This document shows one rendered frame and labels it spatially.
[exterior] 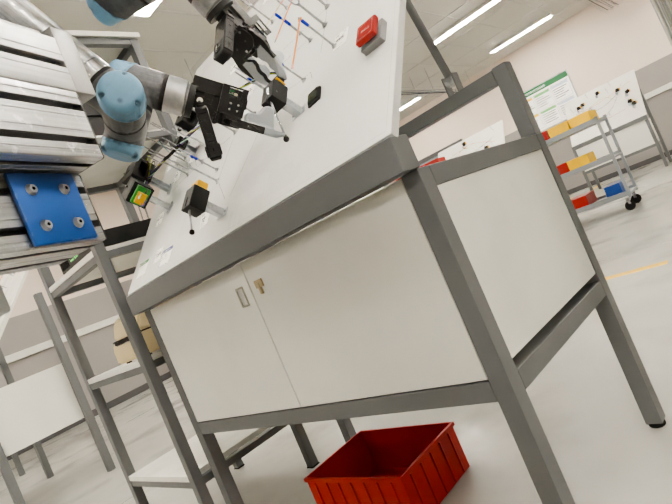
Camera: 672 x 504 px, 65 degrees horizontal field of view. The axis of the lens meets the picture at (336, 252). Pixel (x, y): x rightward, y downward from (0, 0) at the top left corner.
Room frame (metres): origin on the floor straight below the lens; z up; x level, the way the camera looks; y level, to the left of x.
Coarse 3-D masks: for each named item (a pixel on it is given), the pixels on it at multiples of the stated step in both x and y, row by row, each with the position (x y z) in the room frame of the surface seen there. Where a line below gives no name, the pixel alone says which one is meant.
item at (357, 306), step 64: (384, 192) 0.98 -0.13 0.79; (256, 256) 1.28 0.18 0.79; (320, 256) 1.14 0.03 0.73; (384, 256) 1.03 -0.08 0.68; (320, 320) 1.20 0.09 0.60; (384, 320) 1.07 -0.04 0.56; (448, 320) 0.97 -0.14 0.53; (320, 384) 1.26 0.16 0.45; (384, 384) 1.12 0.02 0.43; (448, 384) 1.01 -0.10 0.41
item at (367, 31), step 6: (372, 18) 1.04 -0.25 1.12; (366, 24) 1.05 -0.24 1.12; (372, 24) 1.03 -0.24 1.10; (360, 30) 1.06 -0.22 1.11; (366, 30) 1.04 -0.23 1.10; (372, 30) 1.03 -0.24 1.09; (360, 36) 1.05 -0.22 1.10; (366, 36) 1.04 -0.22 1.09; (372, 36) 1.04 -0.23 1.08; (360, 42) 1.05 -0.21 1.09; (366, 42) 1.05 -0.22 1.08
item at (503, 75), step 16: (480, 80) 1.38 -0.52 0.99; (496, 80) 1.35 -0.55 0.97; (512, 80) 1.33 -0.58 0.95; (448, 96) 1.45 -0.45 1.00; (464, 96) 1.42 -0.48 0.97; (480, 96) 1.42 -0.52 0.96; (512, 96) 1.34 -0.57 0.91; (432, 112) 1.49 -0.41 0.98; (448, 112) 1.46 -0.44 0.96; (512, 112) 1.35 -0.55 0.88; (528, 112) 1.34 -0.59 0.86; (400, 128) 1.58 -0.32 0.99; (416, 128) 1.54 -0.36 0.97; (528, 128) 1.33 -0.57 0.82
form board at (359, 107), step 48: (336, 0) 1.31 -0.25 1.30; (384, 0) 1.11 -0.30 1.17; (288, 48) 1.45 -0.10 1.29; (384, 48) 1.03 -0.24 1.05; (288, 96) 1.32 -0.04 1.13; (336, 96) 1.11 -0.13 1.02; (384, 96) 0.96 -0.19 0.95; (192, 144) 1.81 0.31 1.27; (240, 144) 1.45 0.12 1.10; (288, 144) 1.21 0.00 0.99; (336, 144) 1.03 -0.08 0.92; (240, 192) 1.32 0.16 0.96; (288, 192) 1.12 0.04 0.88; (144, 240) 1.82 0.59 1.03; (192, 240) 1.45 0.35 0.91
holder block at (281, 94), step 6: (270, 84) 1.18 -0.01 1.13; (276, 84) 1.18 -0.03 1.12; (282, 84) 1.19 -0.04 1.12; (264, 90) 1.20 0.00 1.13; (270, 90) 1.17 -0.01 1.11; (276, 90) 1.17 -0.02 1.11; (282, 90) 1.18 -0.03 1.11; (264, 96) 1.18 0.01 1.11; (270, 96) 1.15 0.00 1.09; (276, 96) 1.16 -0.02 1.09; (282, 96) 1.17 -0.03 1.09; (264, 102) 1.17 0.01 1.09; (270, 102) 1.18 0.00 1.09; (276, 102) 1.17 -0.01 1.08; (282, 102) 1.17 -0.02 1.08; (276, 108) 1.18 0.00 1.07
